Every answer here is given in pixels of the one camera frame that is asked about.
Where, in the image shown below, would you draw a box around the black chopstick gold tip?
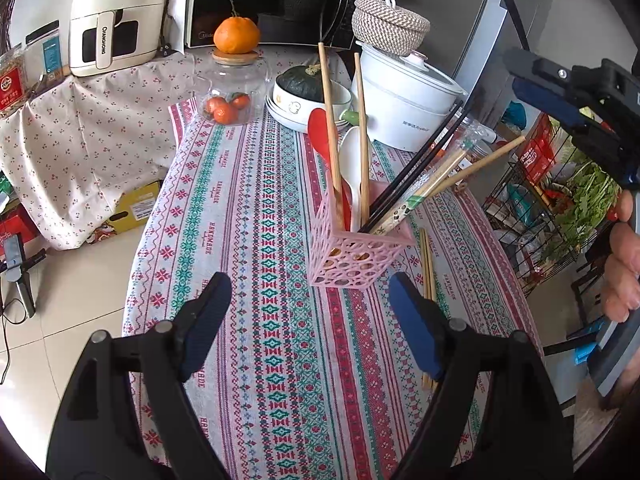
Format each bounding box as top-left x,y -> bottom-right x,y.
370,99 -> 463,214

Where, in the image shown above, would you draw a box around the long light wooden chopstick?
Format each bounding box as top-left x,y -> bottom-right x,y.
318,42 -> 344,228

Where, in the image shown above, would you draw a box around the white plastic spoon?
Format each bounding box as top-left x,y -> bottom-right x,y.
338,126 -> 371,232

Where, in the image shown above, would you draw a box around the red plastic spoon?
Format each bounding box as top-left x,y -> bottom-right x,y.
307,107 -> 352,231

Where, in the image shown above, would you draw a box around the long wooden chopstick pair mate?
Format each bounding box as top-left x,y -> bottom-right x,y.
354,52 -> 370,226

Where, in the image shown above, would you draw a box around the person's right hand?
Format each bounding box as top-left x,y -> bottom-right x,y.
602,191 -> 640,323

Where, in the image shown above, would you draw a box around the leafy green vegetables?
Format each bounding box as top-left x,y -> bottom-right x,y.
555,162 -> 620,249

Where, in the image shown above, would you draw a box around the grey refrigerator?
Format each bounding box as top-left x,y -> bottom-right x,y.
396,0 -> 538,120

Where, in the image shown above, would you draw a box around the patterned striped tablecloth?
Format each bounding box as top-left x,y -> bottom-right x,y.
121,96 -> 544,480

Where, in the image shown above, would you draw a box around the phone tripod on floor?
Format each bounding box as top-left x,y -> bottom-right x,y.
1,233 -> 47,318

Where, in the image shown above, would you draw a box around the white electric cooking pot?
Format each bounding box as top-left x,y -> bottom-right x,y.
360,44 -> 468,152

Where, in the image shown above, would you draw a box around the pink perforated utensil basket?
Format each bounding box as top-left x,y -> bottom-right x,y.
307,184 -> 416,289

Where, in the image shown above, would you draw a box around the white dotted cloth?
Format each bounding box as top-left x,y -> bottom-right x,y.
1,50 -> 213,250

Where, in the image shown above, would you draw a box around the green kabocha squash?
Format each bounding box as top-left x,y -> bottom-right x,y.
276,64 -> 323,102

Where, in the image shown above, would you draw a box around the black microwave oven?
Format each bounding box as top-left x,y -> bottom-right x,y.
167,0 -> 356,50

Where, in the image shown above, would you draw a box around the red labelled jar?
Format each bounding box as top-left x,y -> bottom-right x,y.
0,50 -> 26,116

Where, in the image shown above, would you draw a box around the glass jar with wooden lid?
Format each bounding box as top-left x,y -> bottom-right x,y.
196,48 -> 271,126

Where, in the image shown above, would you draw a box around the orange mandarin on jar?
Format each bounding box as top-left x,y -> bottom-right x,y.
213,0 -> 260,54

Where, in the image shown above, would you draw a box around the blue labelled container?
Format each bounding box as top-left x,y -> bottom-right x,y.
24,20 -> 64,86

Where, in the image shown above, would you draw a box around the cream air fryer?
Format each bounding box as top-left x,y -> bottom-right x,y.
68,0 -> 165,77

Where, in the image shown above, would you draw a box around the black wire rack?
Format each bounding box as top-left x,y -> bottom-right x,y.
483,114 -> 614,295

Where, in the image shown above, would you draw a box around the woven rope lidded basket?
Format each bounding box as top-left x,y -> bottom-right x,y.
352,0 -> 431,56

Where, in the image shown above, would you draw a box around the white ceramic bowl green handle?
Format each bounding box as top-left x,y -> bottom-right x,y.
266,81 -> 359,133

